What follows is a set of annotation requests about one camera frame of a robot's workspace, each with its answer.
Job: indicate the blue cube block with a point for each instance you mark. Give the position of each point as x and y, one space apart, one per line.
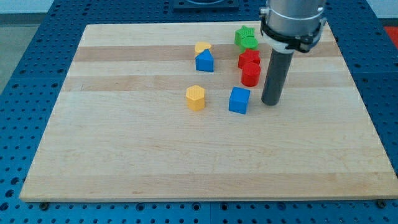
239 99

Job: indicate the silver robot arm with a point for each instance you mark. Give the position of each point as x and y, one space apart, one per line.
289 25

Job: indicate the yellow hexagon block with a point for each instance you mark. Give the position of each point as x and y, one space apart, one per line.
195 96

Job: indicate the wooden board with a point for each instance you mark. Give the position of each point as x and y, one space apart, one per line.
121 130

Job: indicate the blue triangle block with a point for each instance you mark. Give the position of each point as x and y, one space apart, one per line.
204 61

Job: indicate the red cylinder block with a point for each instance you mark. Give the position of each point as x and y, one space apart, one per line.
250 74

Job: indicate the yellow heart block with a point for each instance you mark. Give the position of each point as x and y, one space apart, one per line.
201 46

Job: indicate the red star block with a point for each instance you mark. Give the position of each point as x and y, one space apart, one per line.
249 56

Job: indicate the green cylinder block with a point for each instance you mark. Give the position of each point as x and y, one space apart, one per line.
248 43

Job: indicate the green star block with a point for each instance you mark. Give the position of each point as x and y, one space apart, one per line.
242 33

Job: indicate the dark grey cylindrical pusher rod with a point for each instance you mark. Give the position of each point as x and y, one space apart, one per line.
276 74

